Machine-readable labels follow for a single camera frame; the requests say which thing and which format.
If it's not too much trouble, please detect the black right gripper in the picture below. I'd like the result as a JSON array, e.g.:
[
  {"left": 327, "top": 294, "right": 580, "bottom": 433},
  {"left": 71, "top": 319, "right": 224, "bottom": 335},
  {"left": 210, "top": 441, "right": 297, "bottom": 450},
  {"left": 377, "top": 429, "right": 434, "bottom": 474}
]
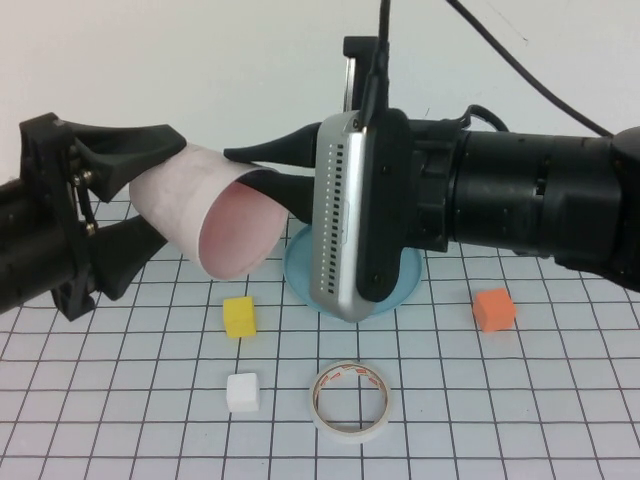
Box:
[{"left": 222, "top": 35, "right": 467, "bottom": 252}]

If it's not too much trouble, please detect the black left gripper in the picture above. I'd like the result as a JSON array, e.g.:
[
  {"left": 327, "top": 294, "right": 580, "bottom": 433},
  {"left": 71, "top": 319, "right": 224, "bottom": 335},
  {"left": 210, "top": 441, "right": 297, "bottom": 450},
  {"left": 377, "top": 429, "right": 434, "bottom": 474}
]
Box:
[{"left": 18, "top": 113, "right": 189, "bottom": 322}]

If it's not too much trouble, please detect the pink marbled plastic cup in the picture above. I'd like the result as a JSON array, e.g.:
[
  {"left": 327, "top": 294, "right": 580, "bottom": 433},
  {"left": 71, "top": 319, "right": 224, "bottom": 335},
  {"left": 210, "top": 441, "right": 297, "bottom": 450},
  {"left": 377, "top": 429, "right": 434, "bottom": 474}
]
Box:
[{"left": 128, "top": 141, "right": 292, "bottom": 282}]

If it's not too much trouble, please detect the blue cup stand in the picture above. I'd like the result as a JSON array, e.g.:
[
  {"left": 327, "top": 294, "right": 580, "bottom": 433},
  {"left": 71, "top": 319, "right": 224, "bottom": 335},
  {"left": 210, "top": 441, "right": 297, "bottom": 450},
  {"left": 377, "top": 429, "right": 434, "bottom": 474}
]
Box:
[{"left": 281, "top": 223, "right": 424, "bottom": 320}]

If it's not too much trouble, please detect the yellow foam cube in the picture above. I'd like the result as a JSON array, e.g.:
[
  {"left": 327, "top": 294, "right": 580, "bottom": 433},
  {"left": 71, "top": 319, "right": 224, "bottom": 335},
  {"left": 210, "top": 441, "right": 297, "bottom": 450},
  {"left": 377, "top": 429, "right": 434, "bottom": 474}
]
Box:
[{"left": 221, "top": 295, "right": 259, "bottom": 340}]

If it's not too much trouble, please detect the white foam cube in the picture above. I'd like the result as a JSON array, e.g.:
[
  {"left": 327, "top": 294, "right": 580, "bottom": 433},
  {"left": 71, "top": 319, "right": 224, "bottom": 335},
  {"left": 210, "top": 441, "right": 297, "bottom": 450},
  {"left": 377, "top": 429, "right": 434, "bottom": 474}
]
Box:
[{"left": 225, "top": 371, "right": 263, "bottom": 414}]

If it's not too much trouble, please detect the orange foam cube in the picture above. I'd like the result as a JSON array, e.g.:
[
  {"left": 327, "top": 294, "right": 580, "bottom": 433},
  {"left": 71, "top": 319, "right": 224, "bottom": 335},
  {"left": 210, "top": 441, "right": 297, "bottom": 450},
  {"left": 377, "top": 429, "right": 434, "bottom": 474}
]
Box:
[{"left": 471, "top": 287, "right": 518, "bottom": 334}]

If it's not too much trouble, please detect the white tape roll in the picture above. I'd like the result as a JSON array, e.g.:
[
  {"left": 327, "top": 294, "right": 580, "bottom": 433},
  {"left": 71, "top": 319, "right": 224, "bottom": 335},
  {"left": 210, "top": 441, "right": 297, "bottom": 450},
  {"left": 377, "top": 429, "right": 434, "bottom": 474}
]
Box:
[{"left": 308, "top": 360, "right": 394, "bottom": 444}]

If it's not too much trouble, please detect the grid pattern tablecloth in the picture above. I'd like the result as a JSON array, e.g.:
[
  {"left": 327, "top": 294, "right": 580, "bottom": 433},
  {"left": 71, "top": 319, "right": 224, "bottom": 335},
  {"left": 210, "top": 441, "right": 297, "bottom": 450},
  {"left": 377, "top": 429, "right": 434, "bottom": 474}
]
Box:
[{"left": 0, "top": 197, "right": 640, "bottom": 480}]

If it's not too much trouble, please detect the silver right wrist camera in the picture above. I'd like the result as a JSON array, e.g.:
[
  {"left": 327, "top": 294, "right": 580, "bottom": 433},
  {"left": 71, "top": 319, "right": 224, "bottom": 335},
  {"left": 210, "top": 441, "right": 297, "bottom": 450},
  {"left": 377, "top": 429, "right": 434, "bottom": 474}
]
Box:
[{"left": 309, "top": 106, "right": 417, "bottom": 325}]

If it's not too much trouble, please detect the black right camera cable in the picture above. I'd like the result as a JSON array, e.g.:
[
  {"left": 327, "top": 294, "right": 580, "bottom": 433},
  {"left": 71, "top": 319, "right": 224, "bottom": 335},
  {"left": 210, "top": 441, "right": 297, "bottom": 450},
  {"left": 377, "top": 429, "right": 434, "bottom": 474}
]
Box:
[{"left": 358, "top": 0, "right": 394, "bottom": 132}]

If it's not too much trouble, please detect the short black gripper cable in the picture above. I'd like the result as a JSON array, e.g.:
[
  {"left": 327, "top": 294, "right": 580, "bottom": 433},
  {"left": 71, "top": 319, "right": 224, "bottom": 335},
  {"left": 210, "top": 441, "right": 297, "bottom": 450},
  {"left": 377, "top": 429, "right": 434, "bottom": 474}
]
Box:
[{"left": 452, "top": 103, "right": 509, "bottom": 134}]

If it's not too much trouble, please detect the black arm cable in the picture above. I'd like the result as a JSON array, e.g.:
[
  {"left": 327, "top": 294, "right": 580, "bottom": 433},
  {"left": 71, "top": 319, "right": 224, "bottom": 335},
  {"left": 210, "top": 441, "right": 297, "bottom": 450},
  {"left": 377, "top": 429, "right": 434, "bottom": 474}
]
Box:
[{"left": 446, "top": 0, "right": 615, "bottom": 137}]

